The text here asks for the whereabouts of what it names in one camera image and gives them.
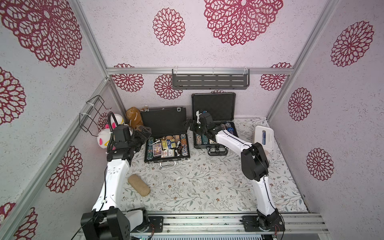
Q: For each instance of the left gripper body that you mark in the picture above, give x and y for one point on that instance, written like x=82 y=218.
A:
x=138 y=139

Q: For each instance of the black wire wall basket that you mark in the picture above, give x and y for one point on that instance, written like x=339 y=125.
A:
x=88 y=120

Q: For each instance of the white tissue box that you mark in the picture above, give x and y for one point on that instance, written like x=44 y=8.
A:
x=264 y=136

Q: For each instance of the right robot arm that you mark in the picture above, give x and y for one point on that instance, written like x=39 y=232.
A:
x=254 y=165

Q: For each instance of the pink white plush doll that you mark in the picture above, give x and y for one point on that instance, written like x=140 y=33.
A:
x=116 y=120
x=103 y=138

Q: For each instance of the grey poker case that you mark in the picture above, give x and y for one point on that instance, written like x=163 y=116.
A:
x=221 y=106

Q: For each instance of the lower pink white plush doll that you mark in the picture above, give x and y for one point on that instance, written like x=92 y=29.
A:
x=103 y=138

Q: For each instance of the upper pink white plush doll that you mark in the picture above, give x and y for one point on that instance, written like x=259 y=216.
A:
x=116 y=120

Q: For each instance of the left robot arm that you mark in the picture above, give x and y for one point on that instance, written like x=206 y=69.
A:
x=106 y=221

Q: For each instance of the grey metal wall shelf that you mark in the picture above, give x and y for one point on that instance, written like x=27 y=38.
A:
x=188 y=80

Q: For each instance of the black poker case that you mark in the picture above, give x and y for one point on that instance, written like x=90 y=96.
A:
x=169 y=141

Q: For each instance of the brown teddy bear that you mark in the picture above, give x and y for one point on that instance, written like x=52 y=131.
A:
x=134 y=118

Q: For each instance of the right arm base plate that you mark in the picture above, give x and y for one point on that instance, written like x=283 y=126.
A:
x=253 y=223

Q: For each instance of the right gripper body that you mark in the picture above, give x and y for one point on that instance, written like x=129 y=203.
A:
x=197 y=126

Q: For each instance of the floral table mat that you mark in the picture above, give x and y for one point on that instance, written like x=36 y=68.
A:
x=204 y=183

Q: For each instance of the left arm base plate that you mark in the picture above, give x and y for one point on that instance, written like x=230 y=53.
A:
x=153 y=224

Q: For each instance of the aluminium mounting rail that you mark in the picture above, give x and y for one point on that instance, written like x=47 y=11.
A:
x=229 y=224

